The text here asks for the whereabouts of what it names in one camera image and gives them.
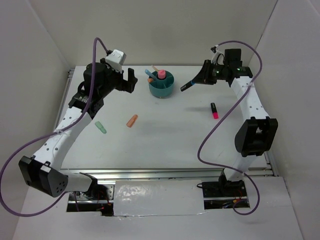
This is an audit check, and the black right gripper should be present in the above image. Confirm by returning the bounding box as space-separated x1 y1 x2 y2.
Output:
191 59 228 85

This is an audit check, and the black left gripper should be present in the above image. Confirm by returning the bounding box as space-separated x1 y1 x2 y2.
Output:
98 58 138 98

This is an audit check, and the black blue highlighter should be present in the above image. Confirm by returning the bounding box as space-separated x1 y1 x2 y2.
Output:
180 80 195 92

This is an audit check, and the blue capped clear highlighter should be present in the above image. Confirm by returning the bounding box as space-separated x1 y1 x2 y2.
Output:
145 69 158 80

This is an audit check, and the pink capped marker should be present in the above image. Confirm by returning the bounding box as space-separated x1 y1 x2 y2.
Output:
157 69 166 80

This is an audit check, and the black pink highlighter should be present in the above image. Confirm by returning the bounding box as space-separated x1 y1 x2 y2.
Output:
210 102 219 119

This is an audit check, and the green highlighter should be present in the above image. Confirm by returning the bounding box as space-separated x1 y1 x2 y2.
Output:
94 121 107 134

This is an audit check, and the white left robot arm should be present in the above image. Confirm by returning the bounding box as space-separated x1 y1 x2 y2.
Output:
18 63 138 200

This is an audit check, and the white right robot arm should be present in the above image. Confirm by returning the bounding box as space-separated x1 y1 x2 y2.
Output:
191 46 278 196

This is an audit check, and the teal round organizer container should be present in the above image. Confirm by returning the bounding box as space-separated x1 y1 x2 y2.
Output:
148 71 175 98

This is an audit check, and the white foil cover plate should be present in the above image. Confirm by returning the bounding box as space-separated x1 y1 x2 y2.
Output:
113 180 205 217

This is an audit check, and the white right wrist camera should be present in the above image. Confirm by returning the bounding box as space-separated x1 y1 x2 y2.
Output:
210 44 224 65

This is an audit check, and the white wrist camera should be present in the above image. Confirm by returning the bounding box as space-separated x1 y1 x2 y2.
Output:
105 49 127 73
210 44 224 65

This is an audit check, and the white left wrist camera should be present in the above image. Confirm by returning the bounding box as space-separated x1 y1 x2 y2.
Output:
105 49 127 73

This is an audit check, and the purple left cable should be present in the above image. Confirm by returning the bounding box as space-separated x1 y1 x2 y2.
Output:
0 37 111 218

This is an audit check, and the purple cable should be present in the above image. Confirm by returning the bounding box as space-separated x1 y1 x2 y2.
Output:
0 37 111 218
197 40 263 215

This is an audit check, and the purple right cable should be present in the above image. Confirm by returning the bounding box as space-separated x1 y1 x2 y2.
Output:
197 40 263 215

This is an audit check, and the aluminium rail frame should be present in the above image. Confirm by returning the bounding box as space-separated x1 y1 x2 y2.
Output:
59 66 278 182

